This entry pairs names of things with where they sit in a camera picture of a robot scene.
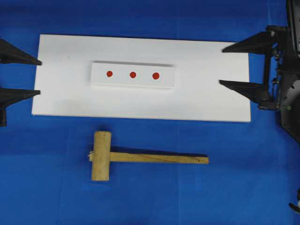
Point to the blue table cloth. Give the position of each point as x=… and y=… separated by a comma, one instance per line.
x=254, y=169

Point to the large white foam board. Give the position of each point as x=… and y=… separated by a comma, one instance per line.
x=64, y=79

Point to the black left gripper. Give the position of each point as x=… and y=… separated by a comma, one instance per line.
x=271, y=42

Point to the small white raised block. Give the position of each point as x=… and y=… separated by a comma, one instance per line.
x=132, y=75

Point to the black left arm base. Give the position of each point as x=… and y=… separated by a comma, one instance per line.
x=290, y=83

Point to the wooden mallet hammer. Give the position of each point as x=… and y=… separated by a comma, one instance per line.
x=101, y=156

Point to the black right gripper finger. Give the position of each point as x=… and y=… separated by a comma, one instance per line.
x=11, y=54
x=12, y=96

